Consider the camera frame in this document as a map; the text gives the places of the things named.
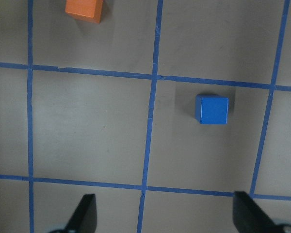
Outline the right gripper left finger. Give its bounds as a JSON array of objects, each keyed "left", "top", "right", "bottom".
[{"left": 64, "top": 194, "right": 97, "bottom": 233}]

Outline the blue wooden block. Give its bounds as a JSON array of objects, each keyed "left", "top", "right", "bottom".
[{"left": 194, "top": 95, "right": 229, "bottom": 125}]

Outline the orange wooden block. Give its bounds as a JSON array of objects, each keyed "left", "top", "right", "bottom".
[{"left": 65, "top": 0, "right": 103, "bottom": 24}]

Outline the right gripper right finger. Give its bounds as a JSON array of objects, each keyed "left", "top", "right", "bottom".
[{"left": 232, "top": 191, "right": 277, "bottom": 233}]

